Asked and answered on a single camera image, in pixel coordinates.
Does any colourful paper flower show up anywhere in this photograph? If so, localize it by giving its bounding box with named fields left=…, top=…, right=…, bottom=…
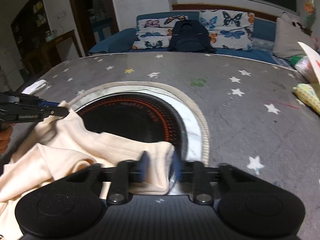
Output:
left=304, top=0, right=316, bottom=29

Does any dark wooden shelf cabinet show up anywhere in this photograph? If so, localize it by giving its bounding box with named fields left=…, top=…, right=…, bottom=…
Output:
left=11, top=0, right=50, bottom=76

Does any grey star tablecloth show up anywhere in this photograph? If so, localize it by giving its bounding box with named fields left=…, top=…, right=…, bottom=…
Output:
left=1, top=52, right=319, bottom=239

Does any left butterfly cushion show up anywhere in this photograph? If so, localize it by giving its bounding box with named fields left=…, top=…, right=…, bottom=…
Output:
left=132, top=15, right=188, bottom=50

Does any butterfly cushion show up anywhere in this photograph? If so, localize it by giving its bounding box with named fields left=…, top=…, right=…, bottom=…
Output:
left=132, top=15, right=188, bottom=50
left=199, top=10, right=255, bottom=51

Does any cream garment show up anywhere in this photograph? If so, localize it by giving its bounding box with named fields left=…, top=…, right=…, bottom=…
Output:
left=1, top=110, right=175, bottom=239

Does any person left hand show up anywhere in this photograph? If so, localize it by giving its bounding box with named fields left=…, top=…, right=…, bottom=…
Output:
left=0, top=125, right=12, bottom=154

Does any white paper with red drawing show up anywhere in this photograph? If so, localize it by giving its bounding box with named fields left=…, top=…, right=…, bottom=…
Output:
left=298, top=42, right=320, bottom=83

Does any white pink work glove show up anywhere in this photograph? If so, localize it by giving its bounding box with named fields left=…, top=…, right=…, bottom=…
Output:
left=22, top=79, right=48, bottom=95

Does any blue sofa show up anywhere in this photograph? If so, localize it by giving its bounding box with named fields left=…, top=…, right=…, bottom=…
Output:
left=88, top=10, right=298, bottom=67

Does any round black induction cooktop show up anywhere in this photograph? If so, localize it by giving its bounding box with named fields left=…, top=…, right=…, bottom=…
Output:
left=76, top=92, right=188, bottom=159

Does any green patterned folded cloth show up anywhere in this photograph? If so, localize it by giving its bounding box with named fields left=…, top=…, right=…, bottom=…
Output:
left=293, top=83, right=320, bottom=115

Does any dark blue backpack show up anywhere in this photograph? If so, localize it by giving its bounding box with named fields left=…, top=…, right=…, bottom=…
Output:
left=168, top=20, right=216, bottom=54

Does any dark wooden side table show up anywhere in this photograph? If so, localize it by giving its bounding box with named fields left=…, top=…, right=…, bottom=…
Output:
left=34, top=29, right=82, bottom=68

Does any grey white pillow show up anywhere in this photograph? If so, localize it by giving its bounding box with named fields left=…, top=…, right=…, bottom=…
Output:
left=273, top=12, right=315, bottom=61

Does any right butterfly cushion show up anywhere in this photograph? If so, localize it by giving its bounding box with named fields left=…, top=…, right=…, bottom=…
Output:
left=199, top=10, right=255, bottom=51

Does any dark doorway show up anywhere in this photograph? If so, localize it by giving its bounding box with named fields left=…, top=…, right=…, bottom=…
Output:
left=69, top=0, right=119, bottom=55

